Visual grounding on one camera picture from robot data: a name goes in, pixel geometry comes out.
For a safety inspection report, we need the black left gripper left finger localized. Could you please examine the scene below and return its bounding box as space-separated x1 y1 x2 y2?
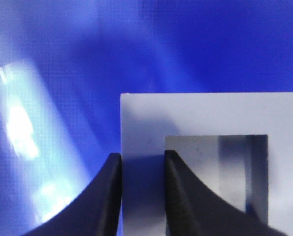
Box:
25 153 122 236

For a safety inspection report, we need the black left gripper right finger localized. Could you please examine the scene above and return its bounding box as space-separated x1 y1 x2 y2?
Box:
164 150 283 236

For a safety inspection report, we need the gray hollow cube base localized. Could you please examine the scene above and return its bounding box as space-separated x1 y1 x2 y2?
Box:
120 92 293 236

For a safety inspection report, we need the large blue target bin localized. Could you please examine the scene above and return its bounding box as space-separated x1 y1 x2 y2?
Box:
0 0 293 236

